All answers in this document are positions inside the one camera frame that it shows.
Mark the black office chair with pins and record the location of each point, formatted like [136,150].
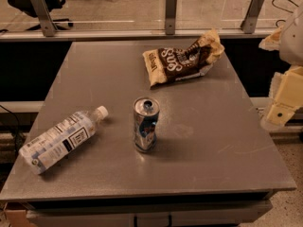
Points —
[26,7]

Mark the dented silver redbull can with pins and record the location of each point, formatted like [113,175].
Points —
[146,113]

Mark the right metal glass bracket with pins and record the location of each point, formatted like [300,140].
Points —
[249,22]

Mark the middle metal glass bracket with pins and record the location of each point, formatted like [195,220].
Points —
[170,16]

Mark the grey table drawer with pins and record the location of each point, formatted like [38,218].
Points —
[216,214]

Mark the left metal glass bracket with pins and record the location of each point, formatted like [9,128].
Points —
[47,25]

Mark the metal glass bracket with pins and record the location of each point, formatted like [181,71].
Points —
[249,22]
[170,16]
[47,25]

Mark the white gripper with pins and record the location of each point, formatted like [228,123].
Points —
[294,42]

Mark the clear plastic water bottle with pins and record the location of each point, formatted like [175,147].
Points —
[50,147]

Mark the brown chip bag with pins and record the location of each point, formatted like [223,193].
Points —
[167,65]

